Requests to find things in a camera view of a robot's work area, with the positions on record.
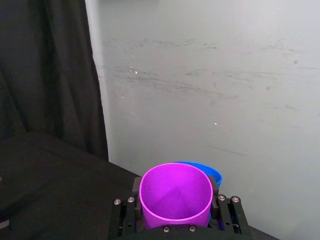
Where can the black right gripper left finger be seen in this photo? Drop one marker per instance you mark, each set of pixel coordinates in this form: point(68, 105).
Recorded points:
point(125, 215)

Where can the purple plastic cup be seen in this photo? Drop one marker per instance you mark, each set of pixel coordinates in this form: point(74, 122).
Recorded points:
point(172, 192)

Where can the blue plastic cup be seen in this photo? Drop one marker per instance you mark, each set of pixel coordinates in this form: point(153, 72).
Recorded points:
point(211, 172)

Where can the black curtain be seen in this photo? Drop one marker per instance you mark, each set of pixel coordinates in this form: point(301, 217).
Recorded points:
point(47, 75)

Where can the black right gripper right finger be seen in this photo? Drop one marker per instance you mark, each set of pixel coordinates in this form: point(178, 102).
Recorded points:
point(233, 215)

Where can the small grey black object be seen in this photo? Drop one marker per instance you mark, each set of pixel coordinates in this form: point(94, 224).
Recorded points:
point(4, 224)

